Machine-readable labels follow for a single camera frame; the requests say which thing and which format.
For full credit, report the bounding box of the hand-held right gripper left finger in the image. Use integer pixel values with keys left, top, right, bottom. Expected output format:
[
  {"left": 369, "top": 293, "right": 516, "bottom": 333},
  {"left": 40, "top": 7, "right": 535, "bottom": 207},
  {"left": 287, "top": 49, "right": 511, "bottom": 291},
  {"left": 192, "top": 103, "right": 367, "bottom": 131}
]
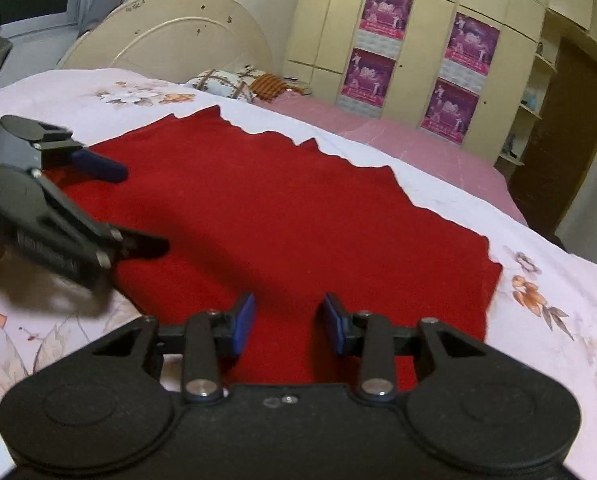
[{"left": 92, "top": 292, "right": 256, "bottom": 405}]

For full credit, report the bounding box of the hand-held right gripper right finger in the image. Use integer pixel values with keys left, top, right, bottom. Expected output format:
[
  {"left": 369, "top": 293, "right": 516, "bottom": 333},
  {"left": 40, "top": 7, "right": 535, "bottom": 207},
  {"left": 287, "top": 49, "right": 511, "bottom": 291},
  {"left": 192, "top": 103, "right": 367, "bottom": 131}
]
[{"left": 320, "top": 292, "right": 484, "bottom": 405}]

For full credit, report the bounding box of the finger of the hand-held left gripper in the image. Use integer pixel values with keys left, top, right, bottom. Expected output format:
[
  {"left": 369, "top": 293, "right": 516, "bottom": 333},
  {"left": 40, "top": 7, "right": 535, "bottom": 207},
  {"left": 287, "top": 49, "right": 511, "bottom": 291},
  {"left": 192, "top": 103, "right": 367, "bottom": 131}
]
[
  {"left": 32, "top": 126, "right": 128, "bottom": 184},
  {"left": 32, "top": 171, "right": 170, "bottom": 268}
]

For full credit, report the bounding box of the red knit sweater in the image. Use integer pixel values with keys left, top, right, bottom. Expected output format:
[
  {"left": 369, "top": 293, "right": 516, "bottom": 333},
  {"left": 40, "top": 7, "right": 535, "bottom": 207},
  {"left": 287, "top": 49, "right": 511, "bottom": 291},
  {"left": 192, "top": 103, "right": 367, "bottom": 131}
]
[{"left": 43, "top": 105, "right": 503, "bottom": 393}]

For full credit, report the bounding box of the floral checked pillow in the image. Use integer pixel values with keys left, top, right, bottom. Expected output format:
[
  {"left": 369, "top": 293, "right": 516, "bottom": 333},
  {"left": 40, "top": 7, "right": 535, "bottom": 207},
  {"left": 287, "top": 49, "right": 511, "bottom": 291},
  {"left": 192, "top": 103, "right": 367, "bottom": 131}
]
[{"left": 184, "top": 67, "right": 256, "bottom": 102}]

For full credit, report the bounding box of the cream round headboard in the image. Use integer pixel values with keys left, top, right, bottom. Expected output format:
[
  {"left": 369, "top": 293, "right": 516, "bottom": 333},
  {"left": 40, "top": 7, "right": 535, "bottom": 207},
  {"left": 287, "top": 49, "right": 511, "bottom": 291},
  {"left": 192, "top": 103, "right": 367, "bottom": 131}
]
[{"left": 56, "top": 0, "right": 274, "bottom": 83}]

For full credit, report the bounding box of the orange patterned pillow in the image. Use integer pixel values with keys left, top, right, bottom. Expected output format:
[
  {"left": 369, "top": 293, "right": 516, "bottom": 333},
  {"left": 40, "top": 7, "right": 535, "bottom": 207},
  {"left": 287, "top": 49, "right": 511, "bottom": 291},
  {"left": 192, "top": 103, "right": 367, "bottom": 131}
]
[{"left": 251, "top": 72, "right": 293, "bottom": 101}]

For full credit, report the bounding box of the pink bed sheet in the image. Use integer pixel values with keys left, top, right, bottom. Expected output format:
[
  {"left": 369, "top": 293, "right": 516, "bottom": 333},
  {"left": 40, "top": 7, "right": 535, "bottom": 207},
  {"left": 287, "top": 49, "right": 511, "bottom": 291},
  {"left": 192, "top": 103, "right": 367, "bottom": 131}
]
[{"left": 258, "top": 95, "right": 529, "bottom": 226}]

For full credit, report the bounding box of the white floral blanket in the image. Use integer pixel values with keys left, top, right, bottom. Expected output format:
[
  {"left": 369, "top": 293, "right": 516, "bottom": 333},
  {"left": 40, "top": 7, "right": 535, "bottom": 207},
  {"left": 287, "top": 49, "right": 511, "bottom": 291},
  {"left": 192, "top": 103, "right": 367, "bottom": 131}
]
[{"left": 0, "top": 67, "right": 597, "bottom": 480}]

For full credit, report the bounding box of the brown wooden door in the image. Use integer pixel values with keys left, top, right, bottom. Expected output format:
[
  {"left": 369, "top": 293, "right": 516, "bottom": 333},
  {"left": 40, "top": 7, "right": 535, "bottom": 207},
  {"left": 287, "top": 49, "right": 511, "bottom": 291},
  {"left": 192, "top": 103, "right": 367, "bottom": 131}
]
[{"left": 509, "top": 40, "right": 597, "bottom": 241}]

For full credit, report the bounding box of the cream corner shelf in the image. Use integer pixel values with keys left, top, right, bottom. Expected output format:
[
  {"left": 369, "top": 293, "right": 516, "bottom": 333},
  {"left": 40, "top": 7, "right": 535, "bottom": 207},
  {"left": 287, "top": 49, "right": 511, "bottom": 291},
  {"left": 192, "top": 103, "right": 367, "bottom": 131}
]
[{"left": 496, "top": 35, "right": 559, "bottom": 166}]

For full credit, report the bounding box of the cream wardrobe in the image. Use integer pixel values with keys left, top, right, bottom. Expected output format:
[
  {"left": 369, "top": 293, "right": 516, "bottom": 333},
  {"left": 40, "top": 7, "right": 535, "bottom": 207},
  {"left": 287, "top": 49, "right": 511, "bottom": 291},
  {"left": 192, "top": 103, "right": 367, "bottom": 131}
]
[{"left": 283, "top": 0, "right": 597, "bottom": 161}]

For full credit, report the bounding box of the purple wall poster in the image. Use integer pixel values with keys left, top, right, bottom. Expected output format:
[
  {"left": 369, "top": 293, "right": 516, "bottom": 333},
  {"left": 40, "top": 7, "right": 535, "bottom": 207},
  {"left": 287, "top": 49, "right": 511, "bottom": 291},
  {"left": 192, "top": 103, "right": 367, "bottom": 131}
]
[
  {"left": 339, "top": 47, "right": 397, "bottom": 111},
  {"left": 421, "top": 77, "right": 479, "bottom": 143},
  {"left": 443, "top": 11, "right": 501, "bottom": 78},
  {"left": 359, "top": 0, "right": 414, "bottom": 53}
]

